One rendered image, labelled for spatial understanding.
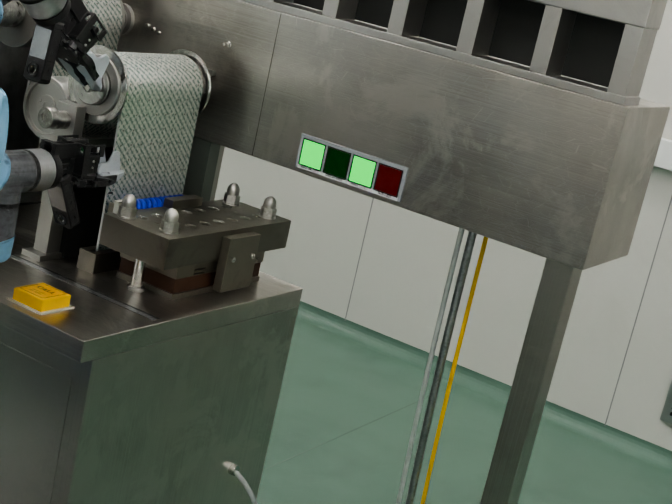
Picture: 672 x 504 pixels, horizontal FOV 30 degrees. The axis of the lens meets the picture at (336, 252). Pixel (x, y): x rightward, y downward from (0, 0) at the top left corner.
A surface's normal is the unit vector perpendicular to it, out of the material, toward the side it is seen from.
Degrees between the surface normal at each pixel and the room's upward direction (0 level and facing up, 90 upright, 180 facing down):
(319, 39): 90
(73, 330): 0
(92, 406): 90
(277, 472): 0
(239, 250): 90
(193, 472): 90
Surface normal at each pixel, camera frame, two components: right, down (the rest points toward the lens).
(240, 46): -0.52, 0.11
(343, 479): 0.22, -0.94
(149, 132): 0.83, 0.31
